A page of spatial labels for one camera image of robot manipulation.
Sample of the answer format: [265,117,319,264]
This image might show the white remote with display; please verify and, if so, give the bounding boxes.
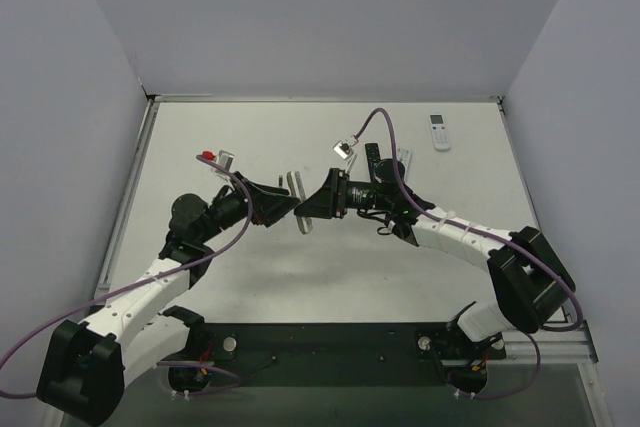
[429,113,451,152]

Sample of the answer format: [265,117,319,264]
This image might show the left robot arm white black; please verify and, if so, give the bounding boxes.
[36,180,303,426]

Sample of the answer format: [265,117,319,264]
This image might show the small white remote control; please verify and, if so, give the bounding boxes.
[396,147,412,180]

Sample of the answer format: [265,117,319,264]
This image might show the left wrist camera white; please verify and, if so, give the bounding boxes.
[197,150,235,178]

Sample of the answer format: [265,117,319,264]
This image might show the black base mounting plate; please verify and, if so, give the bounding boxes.
[167,322,506,392]

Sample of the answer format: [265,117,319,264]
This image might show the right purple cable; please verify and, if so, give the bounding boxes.
[349,107,586,401]

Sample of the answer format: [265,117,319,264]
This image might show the beige white remote control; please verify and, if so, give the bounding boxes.
[286,171,313,235]

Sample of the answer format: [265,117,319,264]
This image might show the black remote control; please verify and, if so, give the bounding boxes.
[364,143,381,182]

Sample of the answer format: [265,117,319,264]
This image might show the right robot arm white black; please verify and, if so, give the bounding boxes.
[294,159,576,343]

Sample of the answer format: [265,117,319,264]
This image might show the aluminium frame rail left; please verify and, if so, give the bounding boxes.
[92,96,159,300]

